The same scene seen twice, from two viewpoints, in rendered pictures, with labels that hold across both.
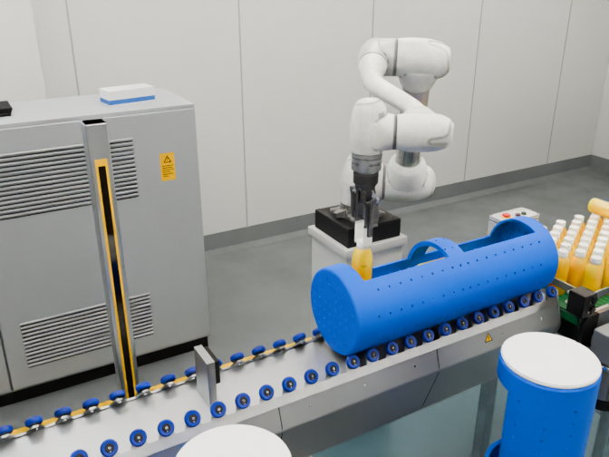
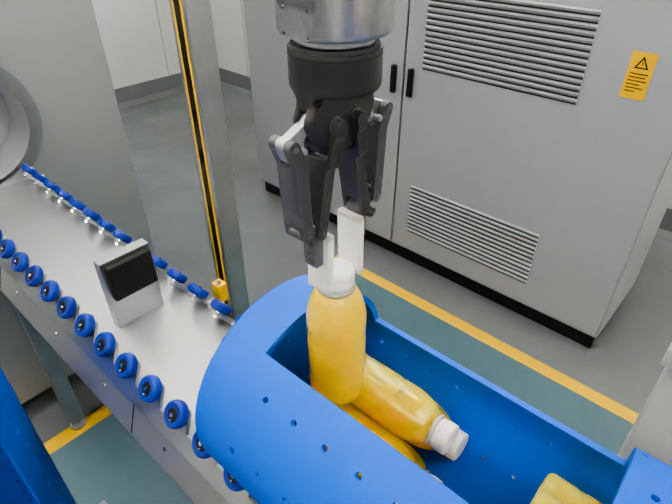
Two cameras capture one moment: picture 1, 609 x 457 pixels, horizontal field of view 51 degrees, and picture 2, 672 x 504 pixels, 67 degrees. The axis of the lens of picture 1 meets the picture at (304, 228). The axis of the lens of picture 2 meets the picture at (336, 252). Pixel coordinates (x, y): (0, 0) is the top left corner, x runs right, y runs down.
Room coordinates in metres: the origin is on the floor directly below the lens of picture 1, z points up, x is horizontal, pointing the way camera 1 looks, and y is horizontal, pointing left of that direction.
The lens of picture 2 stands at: (1.65, -0.58, 1.63)
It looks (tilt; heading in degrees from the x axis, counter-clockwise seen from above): 35 degrees down; 72
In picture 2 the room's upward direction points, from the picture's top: straight up
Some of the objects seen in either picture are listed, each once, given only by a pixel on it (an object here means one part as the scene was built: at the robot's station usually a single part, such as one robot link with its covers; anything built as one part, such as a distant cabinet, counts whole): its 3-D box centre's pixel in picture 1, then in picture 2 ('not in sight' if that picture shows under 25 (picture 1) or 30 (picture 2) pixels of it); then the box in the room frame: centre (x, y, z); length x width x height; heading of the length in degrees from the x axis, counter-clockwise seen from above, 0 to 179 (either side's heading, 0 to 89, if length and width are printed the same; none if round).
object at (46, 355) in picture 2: not in sight; (51, 366); (1.10, 0.85, 0.31); 0.06 x 0.06 x 0.63; 30
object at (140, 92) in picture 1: (127, 94); not in sight; (3.21, 0.90, 1.48); 0.24 x 0.12 x 0.08; 128
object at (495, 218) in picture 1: (513, 224); not in sight; (2.54, -0.91, 1.05); 0.20 x 0.10 x 0.10; 120
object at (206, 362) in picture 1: (207, 375); (132, 285); (1.51, 0.28, 1.00); 0.10 x 0.04 x 0.15; 30
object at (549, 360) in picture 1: (550, 358); not in sight; (1.56, -0.72, 1.03); 0.28 x 0.28 x 0.01
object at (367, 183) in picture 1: (365, 185); (335, 96); (1.78, -0.18, 1.49); 0.08 x 0.07 x 0.09; 30
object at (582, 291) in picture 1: (580, 303); not in sight; (2.03, -1.01, 0.95); 0.10 x 0.07 x 0.10; 30
